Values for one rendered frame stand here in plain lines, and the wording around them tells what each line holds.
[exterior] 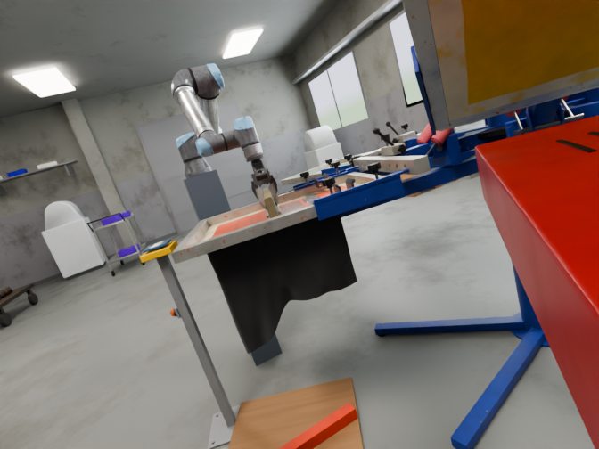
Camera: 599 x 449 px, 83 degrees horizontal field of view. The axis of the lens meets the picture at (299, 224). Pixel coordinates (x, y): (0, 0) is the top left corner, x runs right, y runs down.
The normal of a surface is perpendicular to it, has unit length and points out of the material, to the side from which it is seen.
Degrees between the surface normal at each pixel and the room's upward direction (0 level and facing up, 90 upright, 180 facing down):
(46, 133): 90
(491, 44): 148
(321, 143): 79
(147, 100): 90
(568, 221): 0
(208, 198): 90
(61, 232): 90
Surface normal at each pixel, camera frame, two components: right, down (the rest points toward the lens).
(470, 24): 0.06, 0.96
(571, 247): -0.29, -0.93
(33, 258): 0.36, 0.11
